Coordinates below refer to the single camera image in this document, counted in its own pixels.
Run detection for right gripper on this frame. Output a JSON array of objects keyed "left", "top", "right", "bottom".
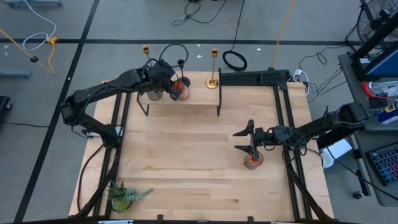
[{"left": 232, "top": 119, "right": 281, "bottom": 162}]

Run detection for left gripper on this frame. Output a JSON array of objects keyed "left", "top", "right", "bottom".
[{"left": 147, "top": 60, "right": 182, "bottom": 101}]

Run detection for orange cup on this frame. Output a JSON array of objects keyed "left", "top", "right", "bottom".
[
  {"left": 243, "top": 151, "right": 264, "bottom": 170},
  {"left": 172, "top": 80, "right": 191, "bottom": 101}
]

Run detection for black candlestick holder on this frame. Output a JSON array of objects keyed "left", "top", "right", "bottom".
[{"left": 177, "top": 58, "right": 192, "bottom": 88}]

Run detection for metal scented candle tin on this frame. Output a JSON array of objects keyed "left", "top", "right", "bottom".
[{"left": 146, "top": 89, "right": 164, "bottom": 102}]

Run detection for white box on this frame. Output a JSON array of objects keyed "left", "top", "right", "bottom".
[{"left": 319, "top": 138, "right": 353, "bottom": 169}]

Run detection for potted green succulent plant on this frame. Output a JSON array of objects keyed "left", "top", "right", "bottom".
[{"left": 106, "top": 180, "right": 155, "bottom": 214}]

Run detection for grey side desk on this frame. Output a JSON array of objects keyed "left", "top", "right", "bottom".
[{"left": 338, "top": 52, "right": 398, "bottom": 208}]

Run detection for backlit keyboard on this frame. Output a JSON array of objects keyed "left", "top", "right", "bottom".
[{"left": 366, "top": 142, "right": 398, "bottom": 187}]

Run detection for blue yellow spray can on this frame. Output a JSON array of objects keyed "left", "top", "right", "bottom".
[{"left": 374, "top": 100, "right": 398, "bottom": 126}]

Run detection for blue screen monitor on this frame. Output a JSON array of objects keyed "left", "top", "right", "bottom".
[{"left": 351, "top": 42, "right": 398, "bottom": 82}]

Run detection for grey floor platform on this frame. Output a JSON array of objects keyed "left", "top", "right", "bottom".
[{"left": 0, "top": 68, "right": 31, "bottom": 80}]

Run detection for black diagonal stand beam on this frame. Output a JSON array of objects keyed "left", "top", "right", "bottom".
[{"left": 351, "top": 12, "right": 398, "bottom": 63}]

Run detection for black floor fan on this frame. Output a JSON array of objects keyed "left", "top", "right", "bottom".
[{"left": 355, "top": 0, "right": 398, "bottom": 45}]

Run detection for wooden shelf black frame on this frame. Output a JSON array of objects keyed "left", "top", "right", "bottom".
[{"left": 136, "top": 67, "right": 223, "bottom": 118}]

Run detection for left arm cable loop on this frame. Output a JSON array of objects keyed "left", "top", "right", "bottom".
[{"left": 159, "top": 43, "right": 190, "bottom": 68}]

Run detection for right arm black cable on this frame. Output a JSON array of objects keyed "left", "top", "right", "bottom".
[{"left": 280, "top": 128, "right": 309, "bottom": 163}]

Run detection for black table frame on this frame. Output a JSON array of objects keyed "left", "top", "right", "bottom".
[{"left": 74, "top": 68, "right": 335, "bottom": 223}]

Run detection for black hanging cable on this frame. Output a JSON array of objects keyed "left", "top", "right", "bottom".
[{"left": 221, "top": 0, "right": 248, "bottom": 73}]

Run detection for thin black floor cable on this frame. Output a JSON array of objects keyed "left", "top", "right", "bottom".
[{"left": 170, "top": 0, "right": 228, "bottom": 27}]

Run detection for tangled black floor cables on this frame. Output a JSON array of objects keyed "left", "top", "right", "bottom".
[{"left": 298, "top": 45, "right": 348, "bottom": 104}]

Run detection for yellow hanging cable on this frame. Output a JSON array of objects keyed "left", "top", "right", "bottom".
[{"left": 271, "top": 0, "right": 297, "bottom": 70}]

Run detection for left arm base cable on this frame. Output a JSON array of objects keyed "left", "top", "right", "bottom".
[{"left": 76, "top": 144, "right": 105, "bottom": 213}]

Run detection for yellow floor extension cord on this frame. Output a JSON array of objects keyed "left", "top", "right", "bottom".
[{"left": 0, "top": 27, "right": 59, "bottom": 75}]

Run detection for white floor cable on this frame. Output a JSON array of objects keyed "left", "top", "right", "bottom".
[{"left": 22, "top": 0, "right": 58, "bottom": 52}]

